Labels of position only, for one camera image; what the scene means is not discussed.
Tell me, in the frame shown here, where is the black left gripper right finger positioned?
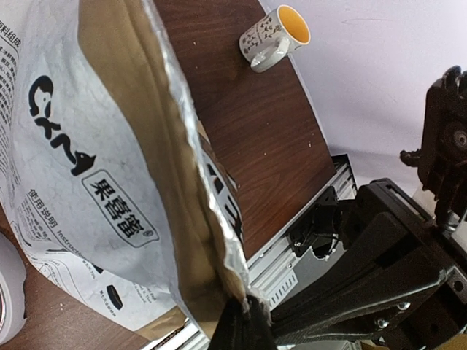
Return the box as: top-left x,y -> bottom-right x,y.
242,297 -> 277,350

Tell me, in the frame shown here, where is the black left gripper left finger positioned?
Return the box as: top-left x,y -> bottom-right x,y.
208,299 -> 243,350

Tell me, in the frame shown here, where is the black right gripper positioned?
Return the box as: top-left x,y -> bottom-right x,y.
272,179 -> 466,349

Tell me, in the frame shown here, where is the dog food bag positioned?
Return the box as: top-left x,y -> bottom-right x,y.
1,1 -> 268,338

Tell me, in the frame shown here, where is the grey double pet feeder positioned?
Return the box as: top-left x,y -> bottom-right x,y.
1,234 -> 27,345

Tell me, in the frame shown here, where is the patterned mug yellow inside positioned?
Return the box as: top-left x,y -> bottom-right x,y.
239,4 -> 312,73

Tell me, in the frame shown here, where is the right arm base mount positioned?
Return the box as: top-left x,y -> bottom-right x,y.
286,186 -> 355,260

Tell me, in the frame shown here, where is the front aluminium rail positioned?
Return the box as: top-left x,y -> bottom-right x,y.
140,155 -> 362,349

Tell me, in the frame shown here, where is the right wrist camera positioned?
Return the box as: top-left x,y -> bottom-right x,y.
400,66 -> 466,226

